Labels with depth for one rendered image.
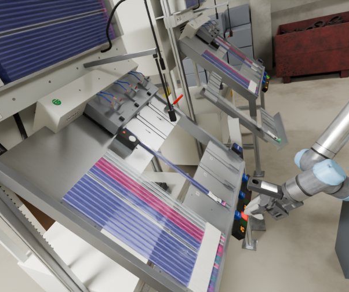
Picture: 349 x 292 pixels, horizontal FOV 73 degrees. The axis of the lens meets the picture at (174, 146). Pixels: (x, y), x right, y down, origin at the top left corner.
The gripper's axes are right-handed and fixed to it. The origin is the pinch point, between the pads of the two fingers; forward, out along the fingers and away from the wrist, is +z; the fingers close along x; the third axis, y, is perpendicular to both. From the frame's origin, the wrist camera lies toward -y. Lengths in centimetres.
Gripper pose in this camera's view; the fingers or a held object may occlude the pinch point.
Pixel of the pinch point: (244, 210)
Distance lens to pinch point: 97.2
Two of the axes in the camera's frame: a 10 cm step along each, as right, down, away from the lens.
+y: 7.9, 6.0, 0.9
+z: -5.0, 5.6, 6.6
